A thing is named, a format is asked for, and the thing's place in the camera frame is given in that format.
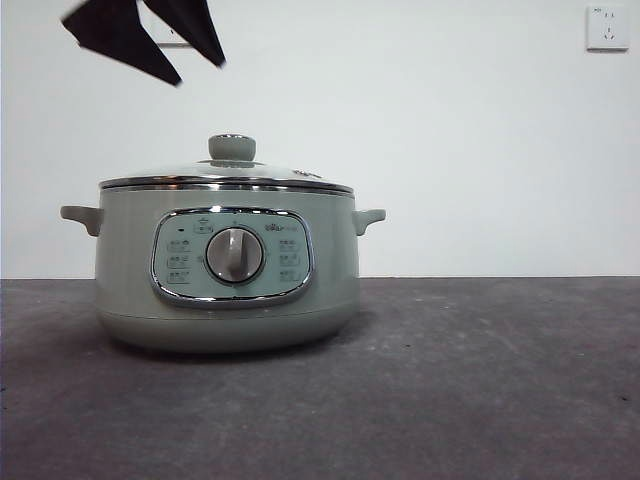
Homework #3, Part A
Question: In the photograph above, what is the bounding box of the white wall socket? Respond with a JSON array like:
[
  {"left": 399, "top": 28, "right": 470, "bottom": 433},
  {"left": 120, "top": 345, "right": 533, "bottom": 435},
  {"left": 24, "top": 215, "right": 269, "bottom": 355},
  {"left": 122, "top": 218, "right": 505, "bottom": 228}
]
[
  {"left": 585, "top": 4, "right": 630, "bottom": 53},
  {"left": 141, "top": 7, "right": 195, "bottom": 50}
]

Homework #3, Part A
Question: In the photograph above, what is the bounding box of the grey-green electric cooking pot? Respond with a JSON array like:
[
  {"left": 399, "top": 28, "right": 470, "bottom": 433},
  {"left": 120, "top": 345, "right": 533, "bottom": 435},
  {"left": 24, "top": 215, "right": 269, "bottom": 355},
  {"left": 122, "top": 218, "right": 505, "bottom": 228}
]
[{"left": 59, "top": 187, "right": 387, "bottom": 355}]

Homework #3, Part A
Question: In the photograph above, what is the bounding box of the glass pot lid with knob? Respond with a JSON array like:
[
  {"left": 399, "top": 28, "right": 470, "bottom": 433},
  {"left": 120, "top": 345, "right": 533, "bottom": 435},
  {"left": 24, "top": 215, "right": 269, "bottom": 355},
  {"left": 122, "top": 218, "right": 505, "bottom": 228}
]
[{"left": 98, "top": 133, "right": 354, "bottom": 195}]

